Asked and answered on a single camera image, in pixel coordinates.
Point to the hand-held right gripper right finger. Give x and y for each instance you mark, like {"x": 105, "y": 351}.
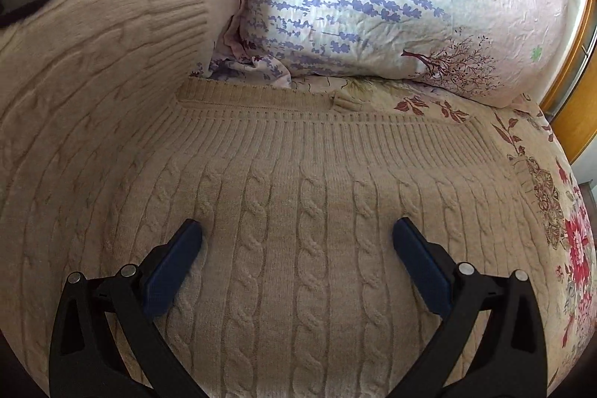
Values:
{"x": 419, "y": 263}

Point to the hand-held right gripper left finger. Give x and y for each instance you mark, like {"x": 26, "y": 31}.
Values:
{"x": 172, "y": 267}

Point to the floral bed sheet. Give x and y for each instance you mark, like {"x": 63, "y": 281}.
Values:
{"x": 571, "y": 267}

